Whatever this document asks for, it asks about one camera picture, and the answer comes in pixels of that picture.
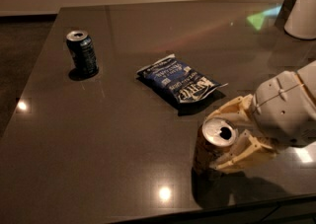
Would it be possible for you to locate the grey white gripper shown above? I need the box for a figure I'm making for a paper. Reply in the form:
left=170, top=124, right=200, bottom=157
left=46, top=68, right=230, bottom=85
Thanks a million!
left=205, top=71, right=316, bottom=174

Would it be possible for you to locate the orange soda can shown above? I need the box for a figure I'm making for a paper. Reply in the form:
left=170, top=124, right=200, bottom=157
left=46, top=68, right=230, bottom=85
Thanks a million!
left=193, top=117, right=239, bottom=178

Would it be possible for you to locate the blue chip bag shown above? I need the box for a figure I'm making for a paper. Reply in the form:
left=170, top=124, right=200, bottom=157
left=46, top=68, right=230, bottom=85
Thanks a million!
left=137, top=54, right=227, bottom=104

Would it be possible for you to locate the dark blue soda can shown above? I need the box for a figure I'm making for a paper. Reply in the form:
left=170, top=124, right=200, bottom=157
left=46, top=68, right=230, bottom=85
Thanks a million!
left=66, top=30, right=99, bottom=79

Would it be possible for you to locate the black box in background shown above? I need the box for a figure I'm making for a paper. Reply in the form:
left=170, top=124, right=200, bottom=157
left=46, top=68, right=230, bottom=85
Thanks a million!
left=275, top=0, right=296, bottom=30

